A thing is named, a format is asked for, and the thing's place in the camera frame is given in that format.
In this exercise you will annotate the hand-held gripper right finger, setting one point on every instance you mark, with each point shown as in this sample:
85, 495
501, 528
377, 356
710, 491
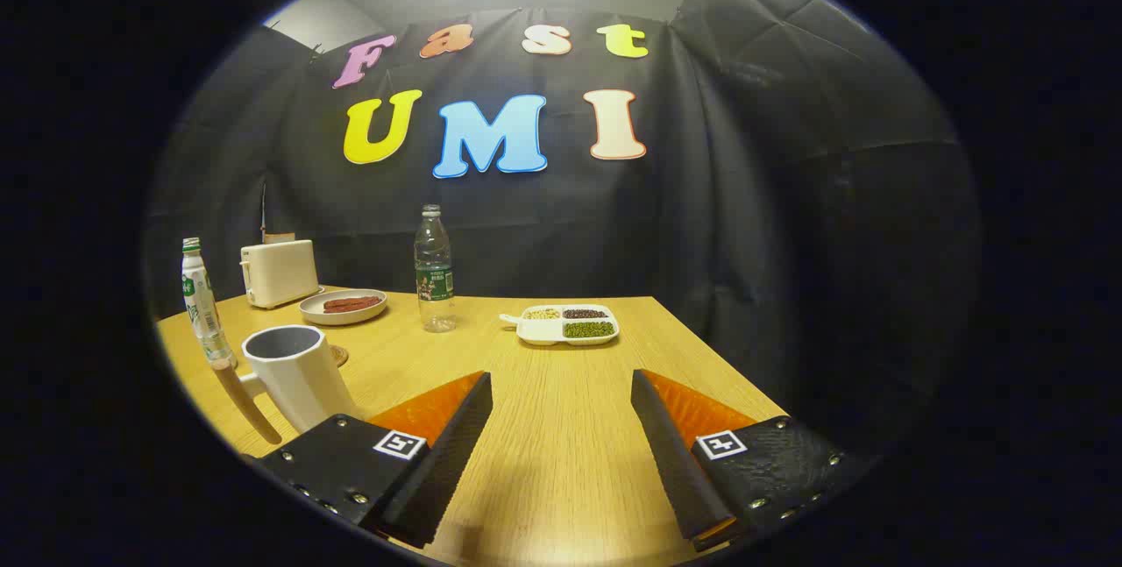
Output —
675, 462

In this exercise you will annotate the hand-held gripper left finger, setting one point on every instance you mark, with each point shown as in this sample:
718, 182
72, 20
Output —
438, 471

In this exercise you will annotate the round wooden coaster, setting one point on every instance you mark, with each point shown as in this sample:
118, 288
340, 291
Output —
339, 356

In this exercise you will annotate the white juice bottle green label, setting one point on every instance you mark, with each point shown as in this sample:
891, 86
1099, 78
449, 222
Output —
203, 304

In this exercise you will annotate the clear plastic water bottle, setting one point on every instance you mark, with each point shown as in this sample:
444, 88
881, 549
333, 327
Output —
435, 282

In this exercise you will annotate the wooden table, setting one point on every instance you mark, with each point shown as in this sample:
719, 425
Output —
552, 427

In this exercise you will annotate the white divided dish with beans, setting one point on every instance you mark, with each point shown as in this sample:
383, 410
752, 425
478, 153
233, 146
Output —
561, 326

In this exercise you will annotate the round white plate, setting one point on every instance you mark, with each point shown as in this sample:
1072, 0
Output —
342, 315

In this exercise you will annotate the red sausages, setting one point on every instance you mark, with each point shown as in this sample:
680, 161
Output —
351, 303

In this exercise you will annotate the cream toaster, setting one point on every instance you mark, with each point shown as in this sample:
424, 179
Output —
280, 273

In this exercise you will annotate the black backdrop cloth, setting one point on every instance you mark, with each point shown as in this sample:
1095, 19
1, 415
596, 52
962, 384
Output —
745, 199

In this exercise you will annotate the slice of toast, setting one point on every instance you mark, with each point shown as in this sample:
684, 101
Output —
279, 237

